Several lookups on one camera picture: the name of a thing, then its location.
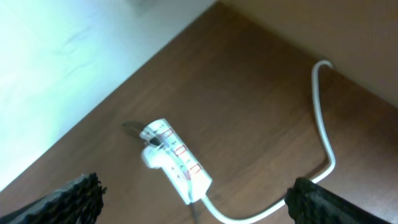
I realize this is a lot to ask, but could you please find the black USB charging cable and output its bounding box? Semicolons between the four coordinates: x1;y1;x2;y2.
121;120;200;224

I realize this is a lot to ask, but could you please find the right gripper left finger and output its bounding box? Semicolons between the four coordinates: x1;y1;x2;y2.
1;172;107;224

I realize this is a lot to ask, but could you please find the white charger adapter plug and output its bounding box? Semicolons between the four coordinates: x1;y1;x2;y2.
141;144;169;169

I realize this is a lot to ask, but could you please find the white power strip cord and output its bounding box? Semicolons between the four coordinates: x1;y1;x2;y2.
200;60;336;224

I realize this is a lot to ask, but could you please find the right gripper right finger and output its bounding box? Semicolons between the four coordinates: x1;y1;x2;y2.
284;177;389;224

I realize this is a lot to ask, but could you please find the white power strip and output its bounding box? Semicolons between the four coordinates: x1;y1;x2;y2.
139;119;212;205

